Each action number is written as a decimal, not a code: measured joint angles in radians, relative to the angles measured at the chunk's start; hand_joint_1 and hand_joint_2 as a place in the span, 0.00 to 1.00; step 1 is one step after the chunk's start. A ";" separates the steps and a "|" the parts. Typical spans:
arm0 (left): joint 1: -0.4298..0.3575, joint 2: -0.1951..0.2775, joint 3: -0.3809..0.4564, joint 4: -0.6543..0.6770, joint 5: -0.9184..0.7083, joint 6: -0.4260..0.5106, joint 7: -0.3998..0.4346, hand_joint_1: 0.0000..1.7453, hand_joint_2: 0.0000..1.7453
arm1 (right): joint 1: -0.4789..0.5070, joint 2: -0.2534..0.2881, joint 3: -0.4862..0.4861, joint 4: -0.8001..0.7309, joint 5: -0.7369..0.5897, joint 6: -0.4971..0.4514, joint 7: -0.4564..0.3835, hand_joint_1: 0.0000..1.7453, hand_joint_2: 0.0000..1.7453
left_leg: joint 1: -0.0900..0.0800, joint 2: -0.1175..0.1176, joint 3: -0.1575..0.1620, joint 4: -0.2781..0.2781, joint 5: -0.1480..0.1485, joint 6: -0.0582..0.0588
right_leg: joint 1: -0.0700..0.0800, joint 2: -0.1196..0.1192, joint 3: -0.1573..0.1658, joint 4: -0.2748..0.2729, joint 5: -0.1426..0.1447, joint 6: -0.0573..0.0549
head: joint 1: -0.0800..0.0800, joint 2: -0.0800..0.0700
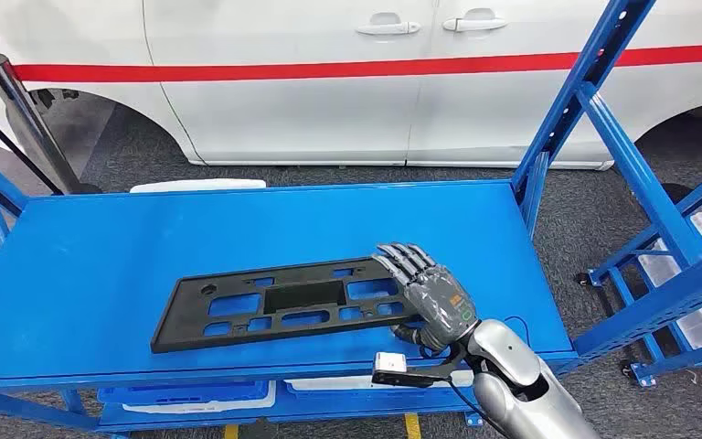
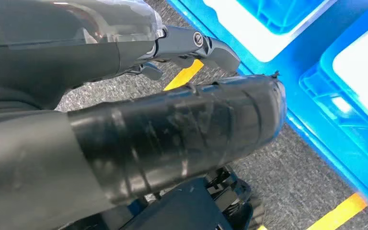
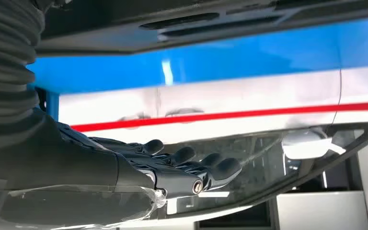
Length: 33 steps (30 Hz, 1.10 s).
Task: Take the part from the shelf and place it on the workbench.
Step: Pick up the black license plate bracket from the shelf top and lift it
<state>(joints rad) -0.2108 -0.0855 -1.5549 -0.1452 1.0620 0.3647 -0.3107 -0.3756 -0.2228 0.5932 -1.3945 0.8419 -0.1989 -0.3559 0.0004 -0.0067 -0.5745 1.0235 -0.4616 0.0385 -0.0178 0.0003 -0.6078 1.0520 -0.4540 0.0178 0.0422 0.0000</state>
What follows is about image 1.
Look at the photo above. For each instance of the white plastic tray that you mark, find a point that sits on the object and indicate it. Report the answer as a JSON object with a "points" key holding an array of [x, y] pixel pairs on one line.
{"points": [[199, 185]]}

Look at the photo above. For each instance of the yellow floor tape outline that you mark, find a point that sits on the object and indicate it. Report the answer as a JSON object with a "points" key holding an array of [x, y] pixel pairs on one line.
{"points": [[412, 427]]}

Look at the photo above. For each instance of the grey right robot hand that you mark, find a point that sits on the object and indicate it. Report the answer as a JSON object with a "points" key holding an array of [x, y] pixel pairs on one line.
{"points": [[442, 303]]}

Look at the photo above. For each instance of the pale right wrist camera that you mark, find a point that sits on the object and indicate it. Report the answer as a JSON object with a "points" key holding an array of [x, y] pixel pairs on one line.
{"points": [[390, 362]]}

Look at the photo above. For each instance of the blue metal shelf rack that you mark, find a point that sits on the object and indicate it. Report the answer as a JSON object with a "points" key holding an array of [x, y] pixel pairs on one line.
{"points": [[266, 230], [648, 369]]}

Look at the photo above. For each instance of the black stanchion belt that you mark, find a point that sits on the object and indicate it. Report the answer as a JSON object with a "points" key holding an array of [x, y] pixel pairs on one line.
{"points": [[12, 145]]}

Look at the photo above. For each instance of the black stanchion post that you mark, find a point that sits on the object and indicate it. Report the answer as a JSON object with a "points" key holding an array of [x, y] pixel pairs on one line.
{"points": [[18, 115]]}

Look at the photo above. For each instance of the white car with red stripe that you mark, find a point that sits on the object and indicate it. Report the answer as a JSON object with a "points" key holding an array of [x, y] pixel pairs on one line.
{"points": [[296, 115]]}

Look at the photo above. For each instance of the black plastic panel part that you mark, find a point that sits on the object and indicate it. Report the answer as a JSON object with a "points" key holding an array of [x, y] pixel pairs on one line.
{"points": [[302, 297]]}

